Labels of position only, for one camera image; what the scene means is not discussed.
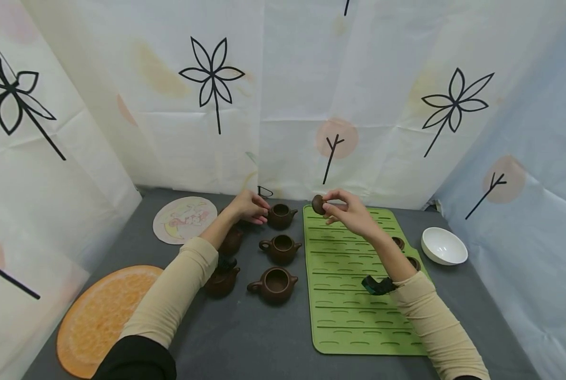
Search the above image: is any person's right hand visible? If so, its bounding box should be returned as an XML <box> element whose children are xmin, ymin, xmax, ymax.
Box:
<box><xmin>321</xmin><ymin>189</ymin><xmax>383</xmax><ymax>242</ymax></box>

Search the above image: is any orange slice round mat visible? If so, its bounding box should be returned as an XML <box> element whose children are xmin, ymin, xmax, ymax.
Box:
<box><xmin>56</xmin><ymin>265</ymin><xmax>165</xmax><ymax>379</ymax></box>

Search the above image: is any pale round printed mat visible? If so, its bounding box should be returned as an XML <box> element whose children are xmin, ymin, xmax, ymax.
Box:
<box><xmin>152</xmin><ymin>196</ymin><xmax>219</xmax><ymax>245</ymax></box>

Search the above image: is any person's right forearm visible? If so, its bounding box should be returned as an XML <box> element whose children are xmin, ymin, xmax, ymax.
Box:
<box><xmin>366</xmin><ymin>226</ymin><xmax>491</xmax><ymax>380</ymax></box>

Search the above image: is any person's left hand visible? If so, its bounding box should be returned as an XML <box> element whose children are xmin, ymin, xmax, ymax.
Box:
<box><xmin>226</xmin><ymin>189</ymin><xmax>271</xmax><ymax>226</ymax></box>

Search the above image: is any brown clay teapot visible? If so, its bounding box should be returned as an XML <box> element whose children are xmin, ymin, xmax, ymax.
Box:
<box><xmin>218</xmin><ymin>224</ymin><xmax>247</xmax><ymax>258</ymax></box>
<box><xmin>203</xmin><ymin>265</ymin><xmax>241</xmax><ymax>299</ymax></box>
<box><xmin>259</xmin><ymin>234</ymin><xmax>303</xmax><ymax>266</ymax></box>
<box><xmin>266</xmin><ymin>203</ymin><xmax>299</xmax><ymax>231</ymax></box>
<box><xmin>247</xmin><ymin>267</ymin><xmax>299</xmax><ymax>306</ymax></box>

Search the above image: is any white bowl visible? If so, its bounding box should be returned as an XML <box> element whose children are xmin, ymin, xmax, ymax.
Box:
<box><xmin>421</xmin><ymin>227</ymin><xmax>469</xmax><ymax>266</ymax></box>

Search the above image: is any person's left forearm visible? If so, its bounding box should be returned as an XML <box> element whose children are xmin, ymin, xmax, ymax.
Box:
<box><xmin>93</xmin><ymin>210</ymin><xmax>239</xmax><ymax>380</ymax></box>

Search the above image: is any green ribbed silicone mat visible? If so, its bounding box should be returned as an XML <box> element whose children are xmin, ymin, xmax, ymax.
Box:
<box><xmin>303</xmin><ymin>205</ymin><xmax>429</xmax><ymax>356</ymax></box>

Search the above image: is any black wrist band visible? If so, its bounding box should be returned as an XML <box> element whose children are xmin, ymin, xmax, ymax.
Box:
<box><xmin>361</xmin><ymin>274</ymin><xmax>398</xmax><ymax>297</ymax></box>
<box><xmin>216</xmin><ymin>254</ymin><xmax>239</xmax><ymax>274</ymax></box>

